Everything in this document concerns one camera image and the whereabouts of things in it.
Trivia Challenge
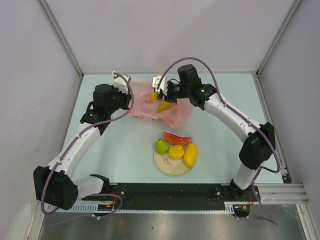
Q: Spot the white slotted cable duct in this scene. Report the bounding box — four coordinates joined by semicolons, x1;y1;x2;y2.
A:
56;202;235;215

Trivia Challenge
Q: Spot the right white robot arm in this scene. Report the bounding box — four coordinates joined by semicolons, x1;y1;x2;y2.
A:
152;64;276;201

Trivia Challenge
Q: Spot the pink plastic bag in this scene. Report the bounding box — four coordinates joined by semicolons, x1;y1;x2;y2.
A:
128;81;194;128

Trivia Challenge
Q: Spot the yellow fake mango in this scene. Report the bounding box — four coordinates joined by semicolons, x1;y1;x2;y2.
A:
183;142;198;169

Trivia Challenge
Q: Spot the green fake pear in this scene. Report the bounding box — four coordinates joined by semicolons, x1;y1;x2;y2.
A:
154;138;170;155

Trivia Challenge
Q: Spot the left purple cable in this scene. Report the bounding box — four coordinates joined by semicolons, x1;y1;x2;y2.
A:
40;72;136;227

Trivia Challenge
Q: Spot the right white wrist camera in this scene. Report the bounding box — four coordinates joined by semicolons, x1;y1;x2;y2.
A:
152;75;168;96

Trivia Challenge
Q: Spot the yellow fake lemon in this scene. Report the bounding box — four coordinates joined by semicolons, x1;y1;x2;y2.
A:
168;144;185;160

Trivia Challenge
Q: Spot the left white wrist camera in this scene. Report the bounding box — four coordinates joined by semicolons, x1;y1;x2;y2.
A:
111;71;132;95

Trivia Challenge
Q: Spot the yellow fake fruit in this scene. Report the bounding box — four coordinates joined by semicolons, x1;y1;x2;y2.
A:
149;92;174;113

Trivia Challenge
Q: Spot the purple cable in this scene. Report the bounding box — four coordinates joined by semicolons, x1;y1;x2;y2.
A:
40;72;136;227
156;57;281;226

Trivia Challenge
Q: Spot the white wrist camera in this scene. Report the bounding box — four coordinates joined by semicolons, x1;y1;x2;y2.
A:
152;75;168;96
111;71;132;95

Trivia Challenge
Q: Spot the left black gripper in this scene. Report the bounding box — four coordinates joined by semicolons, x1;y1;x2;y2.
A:
106;85;133;115

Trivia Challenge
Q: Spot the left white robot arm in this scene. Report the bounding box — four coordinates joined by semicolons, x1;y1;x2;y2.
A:
33;83;132;210

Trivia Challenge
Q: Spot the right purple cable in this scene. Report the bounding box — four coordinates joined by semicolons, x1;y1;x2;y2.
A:
156;57;281;226

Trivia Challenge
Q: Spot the red watermelon slice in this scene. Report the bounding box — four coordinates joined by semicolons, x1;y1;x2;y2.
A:
162;132;193;146

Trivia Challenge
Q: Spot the round cream plate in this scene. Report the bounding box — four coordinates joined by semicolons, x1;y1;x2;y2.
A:
153;151;191;177

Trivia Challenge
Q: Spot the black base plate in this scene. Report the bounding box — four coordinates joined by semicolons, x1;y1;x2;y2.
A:
104;183;259;212

